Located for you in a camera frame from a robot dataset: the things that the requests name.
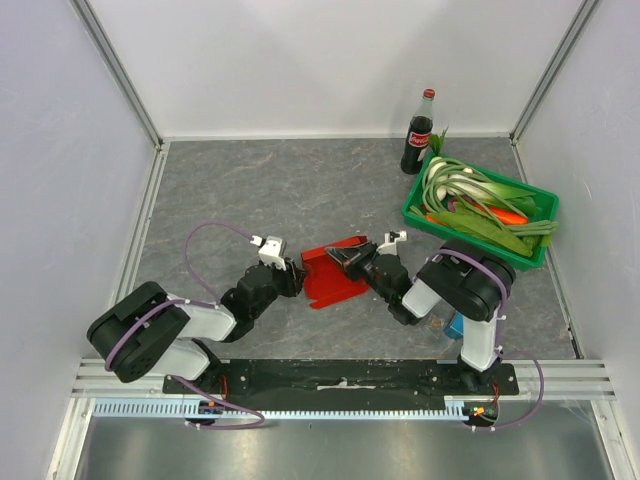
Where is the red paper box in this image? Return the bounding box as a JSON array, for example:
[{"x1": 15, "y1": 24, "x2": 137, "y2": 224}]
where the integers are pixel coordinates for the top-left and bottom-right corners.
[{"x1": 301, "y1": 235, "x2": 370, "y2": 310}]

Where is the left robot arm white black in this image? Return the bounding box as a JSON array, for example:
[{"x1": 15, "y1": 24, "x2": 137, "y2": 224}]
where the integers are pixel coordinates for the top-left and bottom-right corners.
[{"x1": 86, "y1": 258, "x2": 306, "y2": 393}]

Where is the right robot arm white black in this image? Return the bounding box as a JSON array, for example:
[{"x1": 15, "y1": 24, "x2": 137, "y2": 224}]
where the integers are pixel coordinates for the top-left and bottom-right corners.
[{"x1": 325, "y1": 239, "x2": 516, "y2": 394}]

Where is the blue rectangular box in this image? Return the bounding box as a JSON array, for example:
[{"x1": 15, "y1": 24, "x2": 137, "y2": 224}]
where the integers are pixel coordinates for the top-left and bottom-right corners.
[{"x1": 444, "y1": 312, "x2": 464, "y2": 341}]

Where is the cola glass bottle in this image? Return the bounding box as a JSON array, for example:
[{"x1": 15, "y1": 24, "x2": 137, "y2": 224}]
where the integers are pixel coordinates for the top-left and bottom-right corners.
[{"x1": 400, "y1": 88, "x2": 436, "y2": 175}]

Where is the leek with green leaves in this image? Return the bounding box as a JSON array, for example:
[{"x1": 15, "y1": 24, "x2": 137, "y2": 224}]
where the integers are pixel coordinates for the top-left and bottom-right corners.
[{"x1": 421, "y1": 156, "x2": 537, "y2": 216}]

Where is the orange carrot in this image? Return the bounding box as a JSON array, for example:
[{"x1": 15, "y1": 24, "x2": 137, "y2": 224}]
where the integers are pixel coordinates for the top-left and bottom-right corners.
[{"x1": 473, "y1": 203, "x2": 529, "y2": 226}]

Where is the green plastic crate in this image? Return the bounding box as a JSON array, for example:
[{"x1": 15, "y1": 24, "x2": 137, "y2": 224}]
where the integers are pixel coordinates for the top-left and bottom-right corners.
[{"x1": 402, "y1": 155, "x2": 559, "y2": 270}]

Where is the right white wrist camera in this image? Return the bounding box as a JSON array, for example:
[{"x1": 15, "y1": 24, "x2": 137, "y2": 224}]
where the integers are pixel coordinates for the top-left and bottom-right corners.
[{"x1": 377, "y1": 230, "x2": 407, "y2": 255}]

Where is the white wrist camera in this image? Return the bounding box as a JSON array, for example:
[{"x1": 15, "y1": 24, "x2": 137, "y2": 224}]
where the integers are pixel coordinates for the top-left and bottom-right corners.
[
  {"x1": 377, "y1": 230, "x2": 407, "y2": 255},
  {"x1": 250, "y1": 235, "x2": 286, "y2": 270}
]

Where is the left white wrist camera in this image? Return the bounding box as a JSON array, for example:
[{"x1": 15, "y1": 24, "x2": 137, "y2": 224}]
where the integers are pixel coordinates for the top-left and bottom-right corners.
[{"x1": 250, "y1": 235, "x2": 286, "y2": 270}]

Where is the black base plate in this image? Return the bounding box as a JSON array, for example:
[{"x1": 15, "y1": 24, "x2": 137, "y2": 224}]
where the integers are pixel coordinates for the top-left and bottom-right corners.
[{"x1": 193, "y1": 359, "x2": 519, "y2": 412}]

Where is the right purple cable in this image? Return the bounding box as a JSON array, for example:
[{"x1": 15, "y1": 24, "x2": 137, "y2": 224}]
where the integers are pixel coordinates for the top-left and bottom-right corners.
[{"x1": 429, "y1": 249, "x2": 546, "y2": 433}]

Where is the light blue slotted cable duct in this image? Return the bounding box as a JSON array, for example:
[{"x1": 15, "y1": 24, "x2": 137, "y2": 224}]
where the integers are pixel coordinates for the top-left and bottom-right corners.
[{"x1": 93, "y1": 398, "x2": 469, "y2": 421}]

